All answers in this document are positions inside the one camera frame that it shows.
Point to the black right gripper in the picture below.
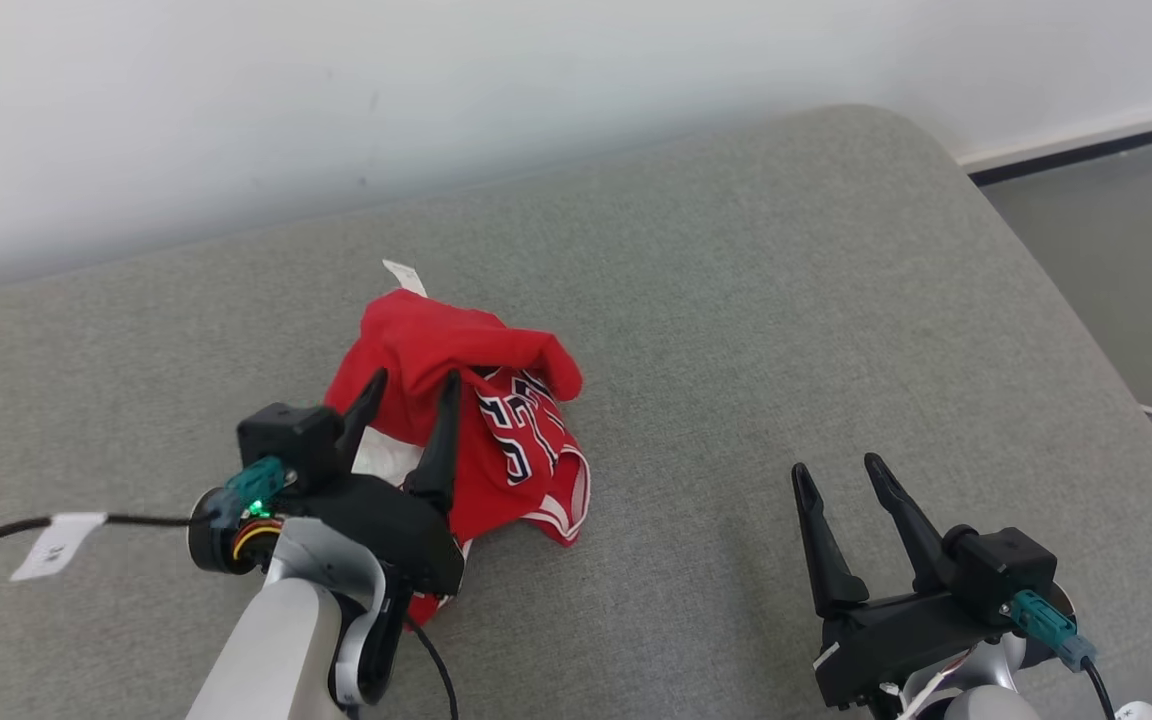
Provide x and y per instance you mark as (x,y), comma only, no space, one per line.
(896,645)

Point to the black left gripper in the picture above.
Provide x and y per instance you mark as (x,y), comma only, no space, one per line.
(396,530)

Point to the red basketball jersey white sleeves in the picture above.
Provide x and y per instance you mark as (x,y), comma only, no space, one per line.
(436,340)

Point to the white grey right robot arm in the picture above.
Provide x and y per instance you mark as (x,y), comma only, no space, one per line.
(986,700)

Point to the white and dark baseboard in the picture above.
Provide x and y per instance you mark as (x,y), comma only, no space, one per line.
(1086,145)

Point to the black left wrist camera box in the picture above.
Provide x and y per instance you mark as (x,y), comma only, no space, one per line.
(291,435)

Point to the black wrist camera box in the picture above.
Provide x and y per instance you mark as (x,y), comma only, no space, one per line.
(1001,570)
(291,435)

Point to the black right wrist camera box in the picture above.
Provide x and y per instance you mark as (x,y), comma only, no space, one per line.
(1001,570)

